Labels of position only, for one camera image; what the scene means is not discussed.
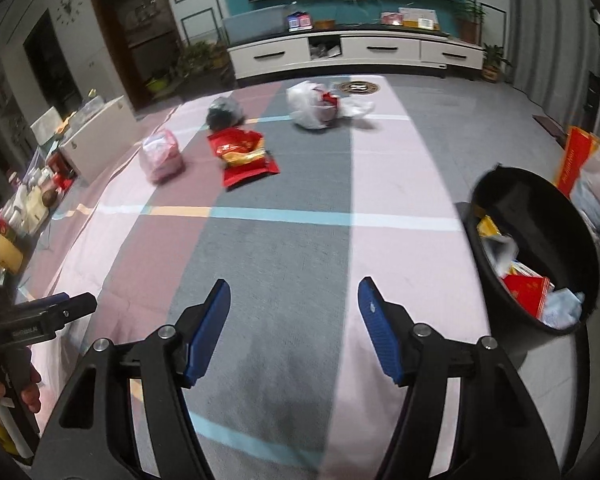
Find red cigarette carton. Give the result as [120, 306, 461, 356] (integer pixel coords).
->
[504, 274, 553, 320]

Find pink translucent bag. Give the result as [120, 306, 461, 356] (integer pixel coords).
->
[140, 129, 185, 184]

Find red snack bag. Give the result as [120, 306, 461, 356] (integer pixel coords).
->
[208, 127, 279, 188]

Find black plastic bag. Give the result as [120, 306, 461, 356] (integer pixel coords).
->
[206, 96, 246, 132]

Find yellow chip bag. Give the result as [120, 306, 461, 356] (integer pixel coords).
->
[477, 214, 501, 237]

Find clear printed plastic wrapper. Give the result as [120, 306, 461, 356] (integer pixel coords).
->
[540, 288, 585, 330]

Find black trash bin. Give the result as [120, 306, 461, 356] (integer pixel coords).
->
[460, 165, 600, 339]

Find person's left hand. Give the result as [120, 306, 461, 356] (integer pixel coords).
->
[0, 366, 43, 416]

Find pink white plastic bag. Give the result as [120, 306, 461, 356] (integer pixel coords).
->
[570, 148, 600, 238]

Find red paper shopping bag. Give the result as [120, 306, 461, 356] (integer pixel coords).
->
[555, 126, 600, 197]

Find white tv cabinet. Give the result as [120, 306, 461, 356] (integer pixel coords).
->
[228, 29, 483, 80]

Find potted plants on left stand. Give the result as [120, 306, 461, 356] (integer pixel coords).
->
[145, 40, 236, 102]

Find potted plant by curtain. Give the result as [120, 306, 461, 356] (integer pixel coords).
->
[481, 44, 512, 84]

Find black upright vacuum cleaner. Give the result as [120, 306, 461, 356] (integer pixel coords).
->
[581, 6, 600, 133]

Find potted plant on cabinet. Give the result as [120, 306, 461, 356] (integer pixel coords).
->
[453, 0, 486, 46]

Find clear storage box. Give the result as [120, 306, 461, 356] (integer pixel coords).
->
[223, 6, 287, 46]

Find grey curtain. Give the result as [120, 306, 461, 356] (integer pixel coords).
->
[507, 0, 600, 137]

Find wall clock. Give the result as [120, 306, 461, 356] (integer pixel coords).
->
[56, 0, 83, 26]

